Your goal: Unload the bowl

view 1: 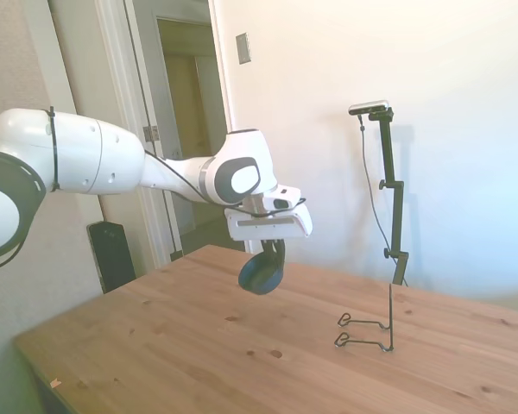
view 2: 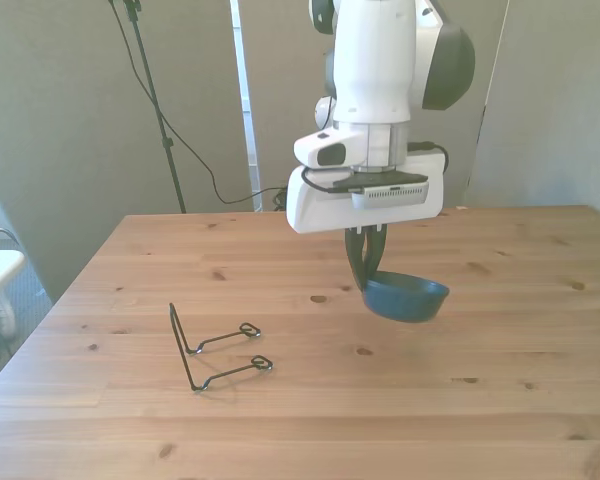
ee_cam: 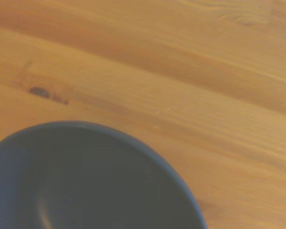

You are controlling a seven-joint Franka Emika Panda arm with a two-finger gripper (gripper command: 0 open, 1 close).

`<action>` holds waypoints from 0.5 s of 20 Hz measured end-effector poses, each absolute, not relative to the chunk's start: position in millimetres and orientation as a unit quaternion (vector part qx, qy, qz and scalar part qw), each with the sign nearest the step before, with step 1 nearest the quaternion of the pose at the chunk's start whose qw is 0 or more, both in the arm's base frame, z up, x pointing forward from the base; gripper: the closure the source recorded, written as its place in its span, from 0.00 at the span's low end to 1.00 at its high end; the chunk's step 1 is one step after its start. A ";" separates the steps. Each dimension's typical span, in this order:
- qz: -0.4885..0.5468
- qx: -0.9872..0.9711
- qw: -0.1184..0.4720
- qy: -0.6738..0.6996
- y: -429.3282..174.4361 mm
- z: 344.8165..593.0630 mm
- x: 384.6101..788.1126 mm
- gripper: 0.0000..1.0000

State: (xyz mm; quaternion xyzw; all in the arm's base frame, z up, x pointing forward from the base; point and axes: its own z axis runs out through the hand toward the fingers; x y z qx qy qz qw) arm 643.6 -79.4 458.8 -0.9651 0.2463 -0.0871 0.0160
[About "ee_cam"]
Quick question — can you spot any dark blue bowl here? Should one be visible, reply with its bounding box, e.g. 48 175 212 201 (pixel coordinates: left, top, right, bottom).
0 121 208 229

